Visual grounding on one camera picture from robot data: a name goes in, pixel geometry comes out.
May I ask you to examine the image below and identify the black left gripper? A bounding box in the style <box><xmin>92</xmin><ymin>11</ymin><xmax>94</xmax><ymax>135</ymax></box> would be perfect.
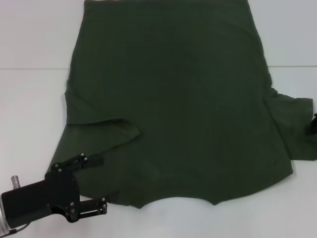
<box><xmin>0</xmin><ymin>153</ymin><xmax>111</xmax><ymax>223</ymax></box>

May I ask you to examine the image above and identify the dark green shirt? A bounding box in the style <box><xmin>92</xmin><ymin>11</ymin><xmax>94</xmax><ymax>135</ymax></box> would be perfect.
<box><xmin>50</xmin><ymin>0</ymin><xmax>315</xmax><ymax>208</ymax></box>

